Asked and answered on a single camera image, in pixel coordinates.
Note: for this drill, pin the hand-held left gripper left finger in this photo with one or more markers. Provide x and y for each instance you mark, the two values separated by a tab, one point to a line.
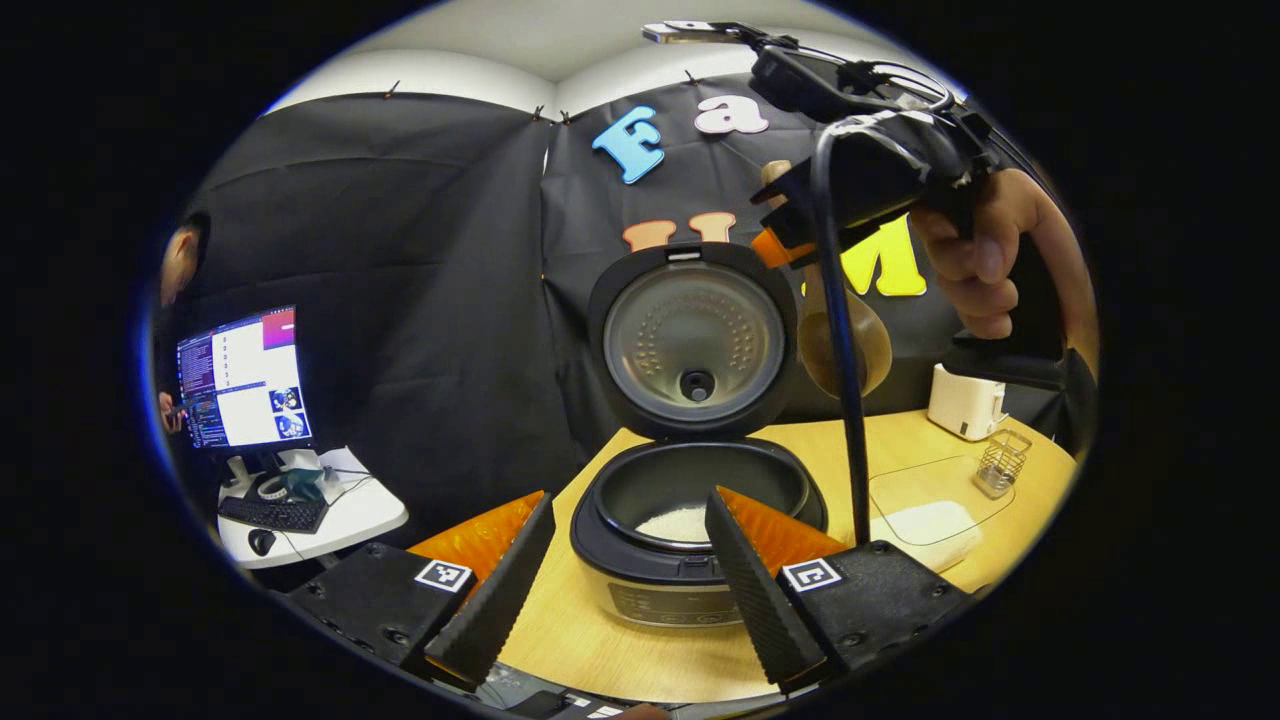
505	600

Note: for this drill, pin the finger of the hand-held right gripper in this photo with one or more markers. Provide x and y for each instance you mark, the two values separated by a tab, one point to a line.
795	215

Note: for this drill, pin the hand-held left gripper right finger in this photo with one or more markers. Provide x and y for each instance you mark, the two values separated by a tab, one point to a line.
755	590

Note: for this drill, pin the white rice heap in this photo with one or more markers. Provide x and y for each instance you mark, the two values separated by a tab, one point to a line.
675	525

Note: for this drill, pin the wooden spoon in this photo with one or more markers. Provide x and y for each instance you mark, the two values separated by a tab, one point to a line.
875	345

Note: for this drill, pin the silver black rice cooker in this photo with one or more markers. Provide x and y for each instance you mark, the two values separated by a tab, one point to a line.
695	340

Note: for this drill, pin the white rice dish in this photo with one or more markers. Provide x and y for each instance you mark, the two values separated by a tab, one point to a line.
930	530

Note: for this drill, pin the clear glass chopstick holder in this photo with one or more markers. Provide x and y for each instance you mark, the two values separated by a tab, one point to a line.
1000	470

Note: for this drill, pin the white side table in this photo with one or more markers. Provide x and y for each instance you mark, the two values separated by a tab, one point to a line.
360	510

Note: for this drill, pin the small teal object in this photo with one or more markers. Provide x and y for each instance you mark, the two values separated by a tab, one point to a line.
305	485

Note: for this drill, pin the white toaster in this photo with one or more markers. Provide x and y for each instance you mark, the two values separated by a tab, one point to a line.
960	405

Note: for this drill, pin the black keyboard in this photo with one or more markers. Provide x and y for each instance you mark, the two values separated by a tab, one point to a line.
272	514

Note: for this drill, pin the black computer mouse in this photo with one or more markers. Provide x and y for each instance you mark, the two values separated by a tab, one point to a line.
262	542

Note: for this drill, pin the white tape roll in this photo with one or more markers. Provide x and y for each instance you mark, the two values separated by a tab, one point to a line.
262	490

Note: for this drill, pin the black backdrop cloth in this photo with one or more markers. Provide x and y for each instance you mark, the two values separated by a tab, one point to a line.
420	300

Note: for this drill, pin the computer monitor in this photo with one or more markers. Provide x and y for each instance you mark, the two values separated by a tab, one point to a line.
245	380

